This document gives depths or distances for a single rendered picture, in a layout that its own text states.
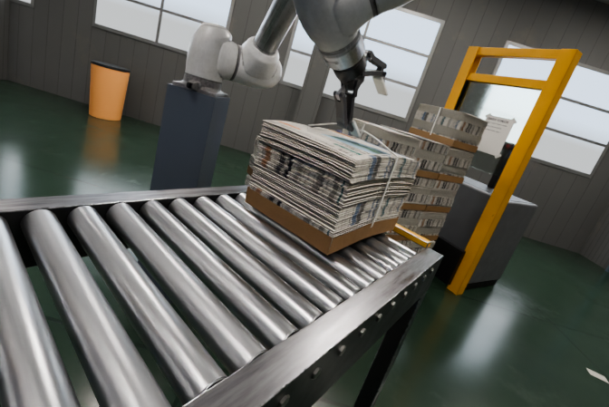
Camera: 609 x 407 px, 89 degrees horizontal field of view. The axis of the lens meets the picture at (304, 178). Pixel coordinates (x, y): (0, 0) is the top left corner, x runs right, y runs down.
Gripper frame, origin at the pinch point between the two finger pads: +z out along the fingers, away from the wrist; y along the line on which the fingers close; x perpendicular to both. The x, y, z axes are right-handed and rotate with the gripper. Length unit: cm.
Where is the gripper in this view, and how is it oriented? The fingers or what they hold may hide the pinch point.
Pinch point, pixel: (369, 111)
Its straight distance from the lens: 87.1
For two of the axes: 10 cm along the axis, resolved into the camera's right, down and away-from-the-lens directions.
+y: -5.5, 8.2, -1.3
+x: 7.2, 3.9, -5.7
